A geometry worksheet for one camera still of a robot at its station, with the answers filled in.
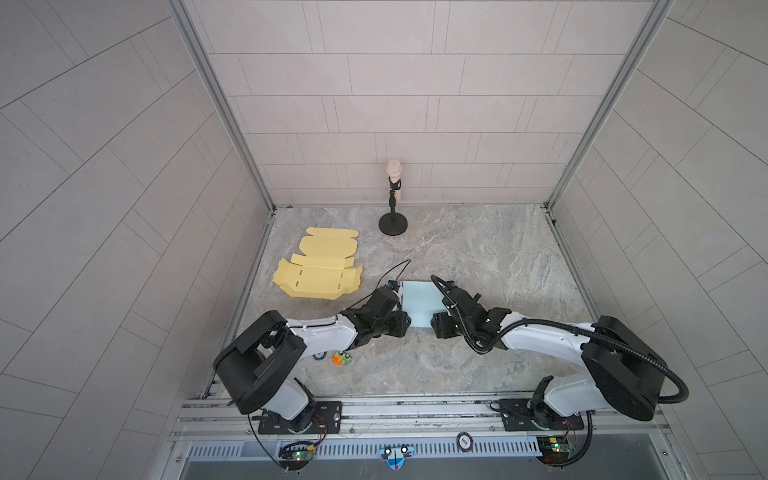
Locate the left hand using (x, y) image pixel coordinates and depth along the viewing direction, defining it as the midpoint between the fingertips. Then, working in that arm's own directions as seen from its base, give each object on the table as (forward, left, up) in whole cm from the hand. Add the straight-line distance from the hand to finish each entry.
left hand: (415, 320), depth 86 cm
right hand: (-1, -6, -1) cm, 6 cm away
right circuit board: (-30, -31, 0) cm, 43 cm away
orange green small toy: (-11, +20, +2) cm, 23 cm away
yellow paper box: (+16, +30, 0) cm, 34 cm away
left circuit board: (-32, +28, +2) cm, 42 cm away
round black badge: (-29, -11, 0) cm, 31 cm away
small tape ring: (-10, +26, -1) cm, 28 cm away
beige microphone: (+38, +6, +24) cm, 46 cm away
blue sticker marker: (-32, +5, +1) cm, 32 cm away
